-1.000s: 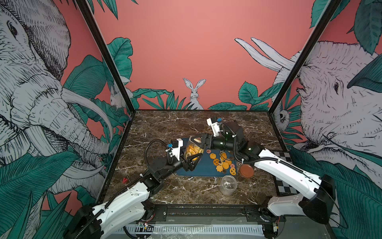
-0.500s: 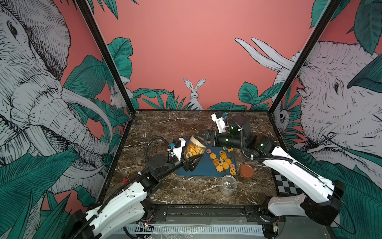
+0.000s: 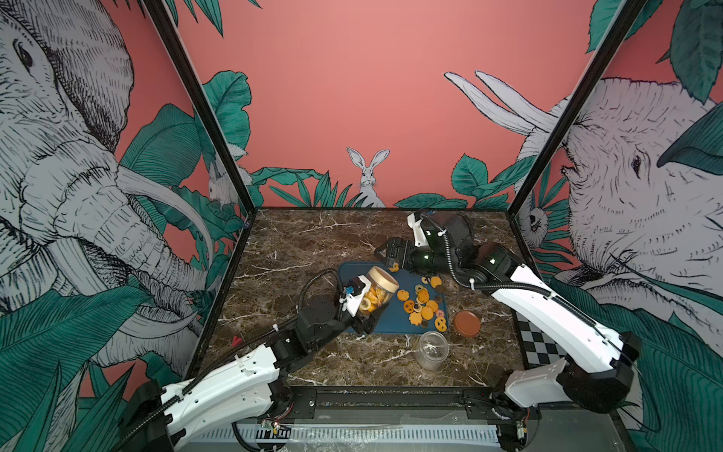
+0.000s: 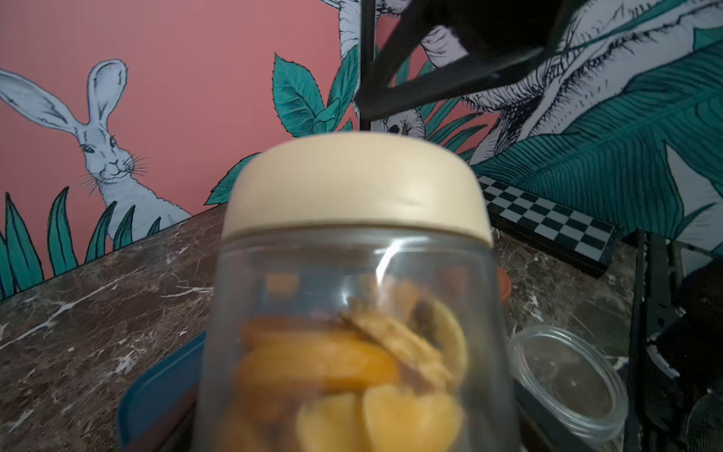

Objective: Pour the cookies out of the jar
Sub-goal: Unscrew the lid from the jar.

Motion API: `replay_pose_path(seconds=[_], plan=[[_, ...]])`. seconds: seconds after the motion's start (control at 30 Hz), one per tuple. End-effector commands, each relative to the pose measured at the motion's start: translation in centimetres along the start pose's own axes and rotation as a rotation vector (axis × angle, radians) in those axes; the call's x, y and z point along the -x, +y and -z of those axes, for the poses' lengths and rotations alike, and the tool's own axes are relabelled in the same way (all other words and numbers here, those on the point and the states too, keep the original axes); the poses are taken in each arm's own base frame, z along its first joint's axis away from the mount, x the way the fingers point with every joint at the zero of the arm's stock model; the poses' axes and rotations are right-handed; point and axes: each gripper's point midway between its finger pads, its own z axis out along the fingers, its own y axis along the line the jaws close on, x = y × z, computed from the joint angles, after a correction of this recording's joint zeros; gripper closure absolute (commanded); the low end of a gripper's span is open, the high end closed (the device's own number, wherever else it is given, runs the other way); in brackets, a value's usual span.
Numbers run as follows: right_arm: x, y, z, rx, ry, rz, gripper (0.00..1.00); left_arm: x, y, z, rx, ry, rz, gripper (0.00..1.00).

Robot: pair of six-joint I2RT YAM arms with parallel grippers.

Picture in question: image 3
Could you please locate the jar with beige lid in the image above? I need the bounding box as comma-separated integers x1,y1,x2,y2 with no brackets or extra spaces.
360,267,400,315

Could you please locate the orange-brown jar lid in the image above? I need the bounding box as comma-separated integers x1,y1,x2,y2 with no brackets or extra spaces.
453,311,481,338

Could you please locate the clear jar of cookies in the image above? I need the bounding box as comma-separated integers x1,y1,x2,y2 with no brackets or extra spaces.
414,331,449,371

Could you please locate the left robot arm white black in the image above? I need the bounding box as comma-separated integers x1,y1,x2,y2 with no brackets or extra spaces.
113,267,399,451

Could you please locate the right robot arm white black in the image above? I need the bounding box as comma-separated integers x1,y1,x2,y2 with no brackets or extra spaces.
375,211,641,418

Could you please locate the orange pretzel cookie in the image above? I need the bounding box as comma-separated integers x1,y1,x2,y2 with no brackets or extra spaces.
403,299,416,314

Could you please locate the teal rectangular tray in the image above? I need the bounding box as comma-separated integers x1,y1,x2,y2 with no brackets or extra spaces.
339,262,449,334

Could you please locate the orange flower cookie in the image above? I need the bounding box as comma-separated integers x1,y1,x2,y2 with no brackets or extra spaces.
409,313,423,326

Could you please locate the black white checkerboard plate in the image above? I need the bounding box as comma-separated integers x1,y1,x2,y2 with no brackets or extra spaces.
515,313,567,368

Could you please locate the black front mounting rail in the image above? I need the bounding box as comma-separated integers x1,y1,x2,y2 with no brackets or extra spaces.
168,385,617,422

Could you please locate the white slotted cable duct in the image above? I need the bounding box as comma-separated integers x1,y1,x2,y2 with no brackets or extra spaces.
197,423,500,448

